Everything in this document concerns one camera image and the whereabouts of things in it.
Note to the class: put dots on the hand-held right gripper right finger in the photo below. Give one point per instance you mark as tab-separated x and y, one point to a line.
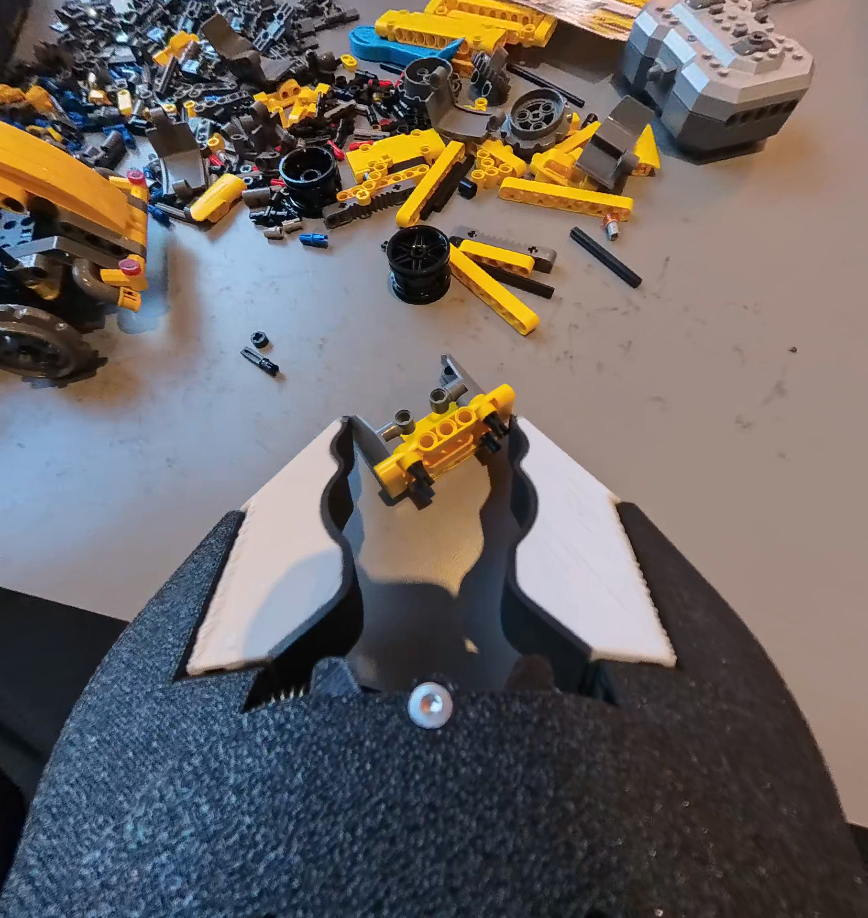
584	566

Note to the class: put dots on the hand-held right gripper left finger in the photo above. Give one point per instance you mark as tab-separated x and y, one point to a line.
276	574

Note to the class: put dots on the small yellow grey brick assembly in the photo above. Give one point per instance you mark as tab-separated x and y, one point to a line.
441	437

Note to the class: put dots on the small black connector pin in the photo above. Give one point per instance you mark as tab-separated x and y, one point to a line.
260	362

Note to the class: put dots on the small black bushing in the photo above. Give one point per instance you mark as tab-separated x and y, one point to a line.
260	339

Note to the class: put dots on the black liftarm beam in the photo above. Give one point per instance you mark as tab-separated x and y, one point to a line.
520	283

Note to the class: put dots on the black axle rod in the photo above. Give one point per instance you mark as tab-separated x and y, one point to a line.
606	258

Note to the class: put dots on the short yellow liftarm beam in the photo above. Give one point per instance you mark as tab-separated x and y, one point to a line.
498	257

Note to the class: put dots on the small blue connector pin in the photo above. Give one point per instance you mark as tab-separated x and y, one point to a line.
313	240

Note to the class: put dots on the small metal piece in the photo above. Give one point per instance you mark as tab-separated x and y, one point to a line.
611	229

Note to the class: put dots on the black wheel hub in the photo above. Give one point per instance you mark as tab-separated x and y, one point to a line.
310	179
417	265

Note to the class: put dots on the long yellow holed beam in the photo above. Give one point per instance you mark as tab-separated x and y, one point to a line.
566	197

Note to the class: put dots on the yellow curved panel brick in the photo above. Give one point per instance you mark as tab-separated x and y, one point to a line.
218	197

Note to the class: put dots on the yellow toy vehicle model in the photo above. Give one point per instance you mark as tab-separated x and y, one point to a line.
46	179

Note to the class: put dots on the pile of loose building bricks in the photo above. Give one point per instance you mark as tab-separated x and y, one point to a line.
319	93

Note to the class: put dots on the grey motor hub block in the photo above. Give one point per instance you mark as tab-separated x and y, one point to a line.
721	79

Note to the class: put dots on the blue curved brick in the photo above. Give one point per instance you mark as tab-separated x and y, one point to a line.
383	44

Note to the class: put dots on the yellow printed leaflet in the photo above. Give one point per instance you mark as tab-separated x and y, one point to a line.
584	16

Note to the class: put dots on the dark cardboard box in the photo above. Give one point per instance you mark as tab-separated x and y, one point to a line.
0	36

